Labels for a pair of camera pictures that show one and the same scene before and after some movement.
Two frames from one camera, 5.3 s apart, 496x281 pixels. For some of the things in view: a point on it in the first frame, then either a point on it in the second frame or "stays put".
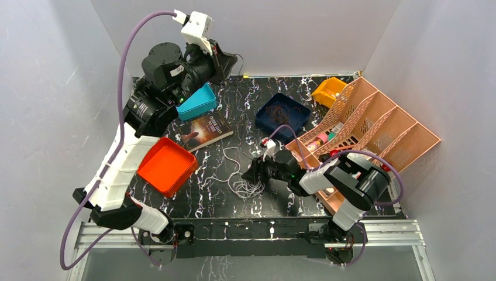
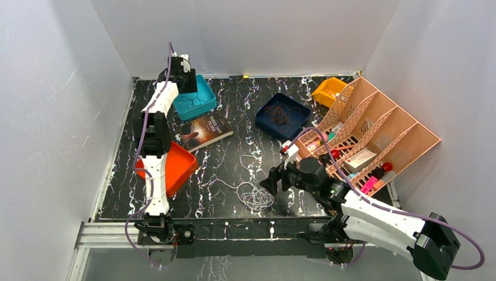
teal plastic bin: [202, 101] stays put
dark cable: [240, 103] -> [194, 97]
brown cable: [279, 113] stays put
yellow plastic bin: [327, 92] stays put
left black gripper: [219, 61] -> [188, 83]
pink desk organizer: [362, 120] stays put
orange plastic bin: [167, 166] stays put
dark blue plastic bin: [282, 110] stays put
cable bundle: [239, 184] -> [251, 196]
